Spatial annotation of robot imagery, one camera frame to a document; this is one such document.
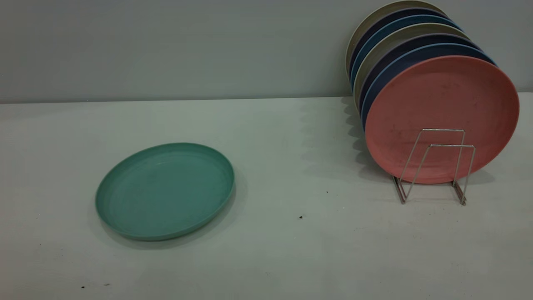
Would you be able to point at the green plate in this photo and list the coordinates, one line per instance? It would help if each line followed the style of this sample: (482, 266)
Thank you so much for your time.
(166, 191)

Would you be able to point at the pink plate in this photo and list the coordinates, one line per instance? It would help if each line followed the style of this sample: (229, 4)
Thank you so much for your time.
(437, 104)

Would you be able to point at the blue plate with navy inside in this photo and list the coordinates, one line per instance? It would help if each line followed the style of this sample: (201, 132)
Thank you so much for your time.
(433, 50)

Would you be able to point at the beige plate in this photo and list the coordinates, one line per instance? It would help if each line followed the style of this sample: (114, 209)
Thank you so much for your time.
(397, 3)
(420, 28)

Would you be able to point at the dark purple plate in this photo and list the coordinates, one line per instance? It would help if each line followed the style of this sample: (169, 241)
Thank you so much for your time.
(416, 11)
(429, 38)

